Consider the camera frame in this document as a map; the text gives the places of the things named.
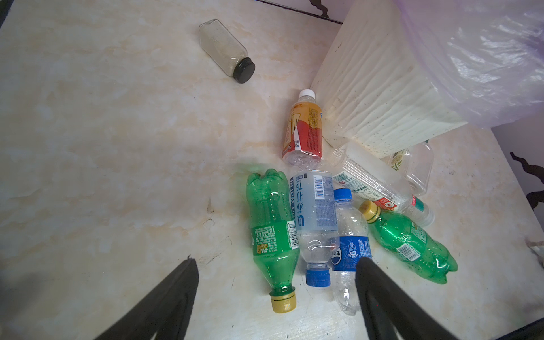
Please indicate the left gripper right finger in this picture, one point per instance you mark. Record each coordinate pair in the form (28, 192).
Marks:
(388, 311)

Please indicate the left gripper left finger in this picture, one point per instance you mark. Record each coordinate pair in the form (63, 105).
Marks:
(165, 312)

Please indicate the green bottle yellow cap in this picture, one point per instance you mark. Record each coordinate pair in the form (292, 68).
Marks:
(275, 243)
(411, 244)

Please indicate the clear bottle pale blue label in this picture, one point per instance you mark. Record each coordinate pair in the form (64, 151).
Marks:
(313, 206)

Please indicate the clear bottle green cap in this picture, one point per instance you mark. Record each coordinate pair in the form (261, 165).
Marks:
(415, 164)

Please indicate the white woven waste bin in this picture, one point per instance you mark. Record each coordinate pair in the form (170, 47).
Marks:
(371, 88)

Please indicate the pink plastic bin liner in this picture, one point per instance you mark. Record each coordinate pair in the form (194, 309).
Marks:
(485, 58)

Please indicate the green bottle yellow cap tilted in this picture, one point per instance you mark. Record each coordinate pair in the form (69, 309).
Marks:
(411, 244)

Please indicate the small blue label water bottle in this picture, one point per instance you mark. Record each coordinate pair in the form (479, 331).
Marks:
(353, 245)

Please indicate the clear bottle green red label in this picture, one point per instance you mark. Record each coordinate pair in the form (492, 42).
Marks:
(368, 177)

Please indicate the red yellow label drink bottle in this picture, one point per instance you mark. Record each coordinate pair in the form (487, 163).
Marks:
(302, 146)

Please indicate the glass spice jar black cap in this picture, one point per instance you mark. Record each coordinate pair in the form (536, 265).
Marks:
(226, 51)

